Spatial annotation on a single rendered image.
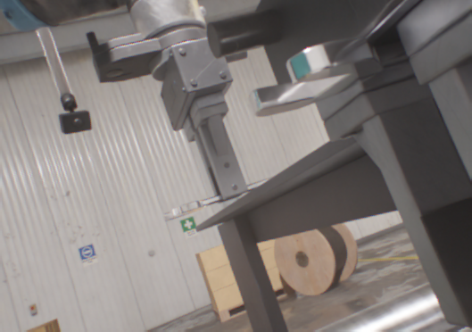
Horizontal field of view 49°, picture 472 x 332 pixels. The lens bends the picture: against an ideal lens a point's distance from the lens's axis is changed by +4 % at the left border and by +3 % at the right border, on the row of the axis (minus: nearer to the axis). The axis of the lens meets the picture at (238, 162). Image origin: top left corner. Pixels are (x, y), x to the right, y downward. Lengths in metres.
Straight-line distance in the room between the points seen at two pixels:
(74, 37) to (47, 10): 10.23
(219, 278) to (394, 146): 7.54
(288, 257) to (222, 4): 6.26
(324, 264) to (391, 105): 6.64
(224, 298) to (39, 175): 4.75
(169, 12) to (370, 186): 0.27
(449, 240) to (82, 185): 10.36
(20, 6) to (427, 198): 0.46
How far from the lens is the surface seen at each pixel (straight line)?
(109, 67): 0.53
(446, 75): 0.16
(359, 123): 0.20
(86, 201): 10.46
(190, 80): 0.48
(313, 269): 6.96
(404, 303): 1.03
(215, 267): 7.70
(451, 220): 0.20
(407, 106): 0.20
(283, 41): 0.22
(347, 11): 0.18
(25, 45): 10.79
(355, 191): 0.50
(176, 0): 0.55
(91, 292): 10.34
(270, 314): 0.87
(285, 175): 0.43
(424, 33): 0.16
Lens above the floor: 1.13
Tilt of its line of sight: 8 degrees up
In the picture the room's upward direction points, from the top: 20 degrees counter-clockwise
